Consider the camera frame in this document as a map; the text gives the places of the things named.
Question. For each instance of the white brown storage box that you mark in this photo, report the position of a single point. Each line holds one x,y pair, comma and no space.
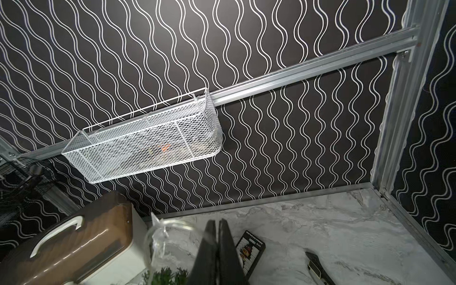
100,244

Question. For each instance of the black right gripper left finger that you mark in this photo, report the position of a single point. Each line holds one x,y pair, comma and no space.
204,269

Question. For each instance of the small green christmas tree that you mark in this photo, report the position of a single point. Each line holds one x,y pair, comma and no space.
166,277

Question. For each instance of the black charger board yellow connectors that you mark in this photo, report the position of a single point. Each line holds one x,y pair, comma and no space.
249,249

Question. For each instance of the grey black utility knife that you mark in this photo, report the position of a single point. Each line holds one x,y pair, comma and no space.
317,271

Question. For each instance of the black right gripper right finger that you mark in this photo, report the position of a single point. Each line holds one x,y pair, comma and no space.
230,271

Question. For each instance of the silver aluminium frame post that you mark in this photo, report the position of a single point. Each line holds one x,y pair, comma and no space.
410,68

